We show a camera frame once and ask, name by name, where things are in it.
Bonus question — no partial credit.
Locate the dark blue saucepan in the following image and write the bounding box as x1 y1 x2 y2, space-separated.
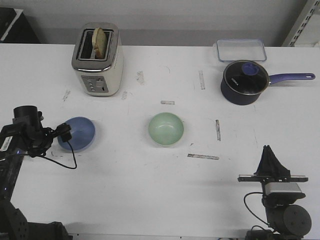
220 60 316 106

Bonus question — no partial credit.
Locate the blue bowl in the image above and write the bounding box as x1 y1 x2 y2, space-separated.
65 116 96 153

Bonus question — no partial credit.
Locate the green bowl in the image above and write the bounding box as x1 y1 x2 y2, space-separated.
148 112 184 146

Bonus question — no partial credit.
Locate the glass pot lid blue knob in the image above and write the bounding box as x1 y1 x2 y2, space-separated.
223 60 269 96

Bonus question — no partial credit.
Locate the white silver toaster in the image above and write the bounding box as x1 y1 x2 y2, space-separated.
71 22 124 97

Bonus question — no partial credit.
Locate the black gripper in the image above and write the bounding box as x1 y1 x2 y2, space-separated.
43 123 72 142
237 145 309 184

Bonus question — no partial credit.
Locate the slice of toast bread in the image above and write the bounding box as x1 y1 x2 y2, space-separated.
91 27 107 59

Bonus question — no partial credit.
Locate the clear plastic food container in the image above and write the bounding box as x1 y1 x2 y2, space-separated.
213 39 267 63

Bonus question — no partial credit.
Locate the white slotted shelf upright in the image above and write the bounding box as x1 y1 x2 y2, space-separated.
281 0 320 48

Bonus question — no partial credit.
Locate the black box in corner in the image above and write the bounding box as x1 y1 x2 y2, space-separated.
0 7 41 44

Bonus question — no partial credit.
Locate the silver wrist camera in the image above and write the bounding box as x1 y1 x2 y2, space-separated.
264 182 306 199

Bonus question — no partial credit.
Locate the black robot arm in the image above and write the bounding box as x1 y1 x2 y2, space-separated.
237 145 312 240
0 105 73 240

